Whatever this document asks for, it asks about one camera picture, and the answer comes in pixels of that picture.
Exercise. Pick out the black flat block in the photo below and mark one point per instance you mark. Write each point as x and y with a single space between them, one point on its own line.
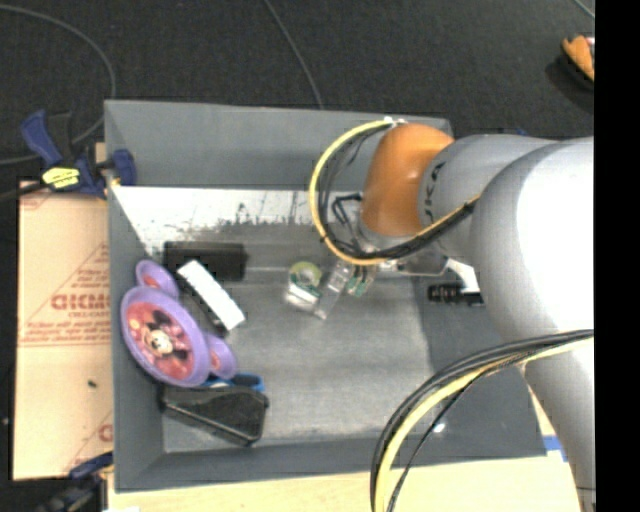
225 257

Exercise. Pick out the white rectangular block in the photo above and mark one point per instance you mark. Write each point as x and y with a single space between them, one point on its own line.
212 295

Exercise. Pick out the blue flat thing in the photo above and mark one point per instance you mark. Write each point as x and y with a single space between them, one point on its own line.
250 381

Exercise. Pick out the black wedge-shaped case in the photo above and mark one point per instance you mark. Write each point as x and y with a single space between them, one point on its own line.
225 412

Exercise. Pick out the grey metal bin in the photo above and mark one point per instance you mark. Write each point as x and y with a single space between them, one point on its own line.
325 380

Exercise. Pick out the green and white tape roll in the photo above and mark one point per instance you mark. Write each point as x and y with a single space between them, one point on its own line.
304 282

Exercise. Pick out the brown cardboard board red print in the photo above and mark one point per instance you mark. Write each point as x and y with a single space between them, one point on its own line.
60 390

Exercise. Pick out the black cylinder on white bracket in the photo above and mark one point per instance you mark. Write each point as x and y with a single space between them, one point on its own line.
452 294

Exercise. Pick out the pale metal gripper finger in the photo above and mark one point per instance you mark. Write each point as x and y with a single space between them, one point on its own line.
331 292

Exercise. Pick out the purple mouse-ear plate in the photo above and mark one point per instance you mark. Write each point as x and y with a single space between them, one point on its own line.
165 340

